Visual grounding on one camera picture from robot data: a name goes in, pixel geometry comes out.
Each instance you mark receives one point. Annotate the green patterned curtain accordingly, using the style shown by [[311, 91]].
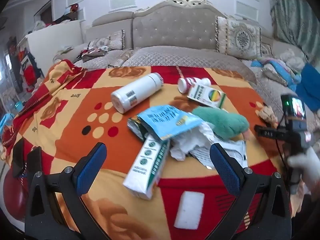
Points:
[[295, 17]]

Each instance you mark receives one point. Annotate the white pill bottle pink label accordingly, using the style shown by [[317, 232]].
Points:
[[186, 83]]

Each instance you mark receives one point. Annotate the white thermos bottle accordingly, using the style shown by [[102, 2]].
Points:
[[135, 92]]

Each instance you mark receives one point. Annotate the dark blue cloth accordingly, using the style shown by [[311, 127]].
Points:
[[310, 87]]

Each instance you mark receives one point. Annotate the white printed torn wrapper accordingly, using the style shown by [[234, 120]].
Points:
[[235, 152]]

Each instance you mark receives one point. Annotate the red orange printed blanket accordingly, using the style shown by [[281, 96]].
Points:
[[75, 110]]

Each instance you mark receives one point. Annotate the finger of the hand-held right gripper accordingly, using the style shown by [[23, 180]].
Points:
[[266, 132]]

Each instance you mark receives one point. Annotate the light blue towel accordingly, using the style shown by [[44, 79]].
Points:
[[277, 72]]

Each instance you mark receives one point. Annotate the white tissue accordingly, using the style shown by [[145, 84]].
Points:
[[190, 140]]

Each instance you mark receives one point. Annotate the dark red clothes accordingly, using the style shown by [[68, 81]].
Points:
[[93, 53]]

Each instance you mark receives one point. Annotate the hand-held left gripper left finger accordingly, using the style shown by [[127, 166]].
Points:
[[91, 170]]

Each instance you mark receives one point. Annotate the silver foil packet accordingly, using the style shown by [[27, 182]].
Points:
[[135, 128]]

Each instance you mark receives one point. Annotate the white cabinet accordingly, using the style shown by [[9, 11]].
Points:
[[55, 45]]

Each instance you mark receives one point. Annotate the green fluffy towel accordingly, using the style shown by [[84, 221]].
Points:
[[222, 122]]

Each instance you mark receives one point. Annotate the red round stool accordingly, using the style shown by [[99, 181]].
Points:
[[13, 200]]

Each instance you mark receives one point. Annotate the long white green box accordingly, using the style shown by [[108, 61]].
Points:
[[142, 170]]

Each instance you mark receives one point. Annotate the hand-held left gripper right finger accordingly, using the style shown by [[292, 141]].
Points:
[[225, 170]]

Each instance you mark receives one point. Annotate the small ornate beige cushion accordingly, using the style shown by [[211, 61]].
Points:
[[266, 50]]

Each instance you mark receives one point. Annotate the grey quilted sofa cover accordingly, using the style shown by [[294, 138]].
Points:
[[170, 57]]

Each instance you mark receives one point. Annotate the white tissue pack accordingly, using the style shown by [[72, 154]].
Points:
[[188, 210]]

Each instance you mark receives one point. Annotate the large ornate beige cushion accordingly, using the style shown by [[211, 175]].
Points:
[[240, 37]]

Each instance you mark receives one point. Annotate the medicine box with rainbow circle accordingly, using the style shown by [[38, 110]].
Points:
[[207, 97]]

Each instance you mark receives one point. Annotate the light blue plastic packet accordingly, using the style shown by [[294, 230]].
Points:
[[165, 120]]

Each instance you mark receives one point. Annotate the brown plush toy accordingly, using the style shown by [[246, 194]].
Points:
[[267, 115]]

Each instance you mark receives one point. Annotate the person's right hand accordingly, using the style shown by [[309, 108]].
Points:
[[306, 166]]

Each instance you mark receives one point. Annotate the striped beige cushion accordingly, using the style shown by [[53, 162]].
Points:
[[115, 40]]

